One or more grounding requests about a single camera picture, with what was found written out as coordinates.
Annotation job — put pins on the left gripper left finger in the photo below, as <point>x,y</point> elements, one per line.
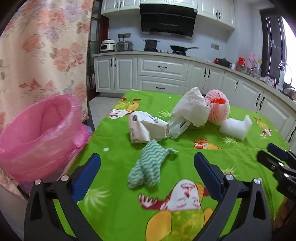
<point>83,177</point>

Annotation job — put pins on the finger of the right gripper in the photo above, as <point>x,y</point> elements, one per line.
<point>281,151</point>
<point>282,165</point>

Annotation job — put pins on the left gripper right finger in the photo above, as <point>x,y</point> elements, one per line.
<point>211,176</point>

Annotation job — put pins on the white L-shaped foam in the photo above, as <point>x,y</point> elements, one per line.
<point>236,128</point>

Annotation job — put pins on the green striped cloth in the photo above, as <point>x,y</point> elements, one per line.
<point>147,169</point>

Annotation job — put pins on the white plastic bag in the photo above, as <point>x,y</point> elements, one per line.
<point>190,109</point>

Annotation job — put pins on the round pink foam net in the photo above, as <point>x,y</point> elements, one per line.
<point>219,104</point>

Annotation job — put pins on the paper cup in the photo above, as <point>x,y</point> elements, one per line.
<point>145,127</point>

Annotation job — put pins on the pink bag trash bin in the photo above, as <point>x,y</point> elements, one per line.
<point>43,138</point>

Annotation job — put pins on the green cartoon tablecloth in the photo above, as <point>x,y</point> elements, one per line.
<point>179,205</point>

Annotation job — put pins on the chrome sink faucet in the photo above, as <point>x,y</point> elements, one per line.
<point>284,77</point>

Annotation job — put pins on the steel bowl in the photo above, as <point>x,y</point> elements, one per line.
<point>243,69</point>

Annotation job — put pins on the black casserole pot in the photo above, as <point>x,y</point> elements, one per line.
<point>222,62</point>

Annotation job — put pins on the white lower cabinets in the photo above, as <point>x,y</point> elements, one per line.
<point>118,72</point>

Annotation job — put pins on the white cabinets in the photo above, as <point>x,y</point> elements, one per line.
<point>220,11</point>
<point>118,72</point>

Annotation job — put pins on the window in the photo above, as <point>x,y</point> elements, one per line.
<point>278,44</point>

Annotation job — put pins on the black frying pan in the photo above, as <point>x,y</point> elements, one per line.
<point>181,50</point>

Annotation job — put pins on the white rice cooker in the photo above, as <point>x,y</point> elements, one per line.
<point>107,46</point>

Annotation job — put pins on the floral curtain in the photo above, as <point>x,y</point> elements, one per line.
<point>44,53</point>

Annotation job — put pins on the steel pressure cooker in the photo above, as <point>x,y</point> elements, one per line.
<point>124,45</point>

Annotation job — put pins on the black stock pot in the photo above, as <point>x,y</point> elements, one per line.
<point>150,45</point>

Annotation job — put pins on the wooden glass door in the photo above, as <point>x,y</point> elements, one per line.
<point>94,41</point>

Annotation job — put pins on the white upper cabinets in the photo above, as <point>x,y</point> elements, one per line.
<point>220,11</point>

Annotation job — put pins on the black range hood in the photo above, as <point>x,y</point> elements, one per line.
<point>167,19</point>

